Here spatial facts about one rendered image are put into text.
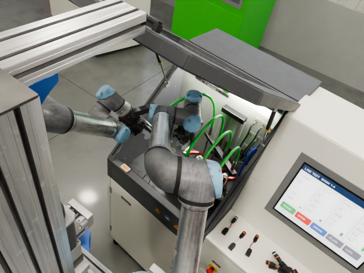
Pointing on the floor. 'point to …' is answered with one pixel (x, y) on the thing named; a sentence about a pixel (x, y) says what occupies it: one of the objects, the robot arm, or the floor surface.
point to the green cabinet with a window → (222, 18)
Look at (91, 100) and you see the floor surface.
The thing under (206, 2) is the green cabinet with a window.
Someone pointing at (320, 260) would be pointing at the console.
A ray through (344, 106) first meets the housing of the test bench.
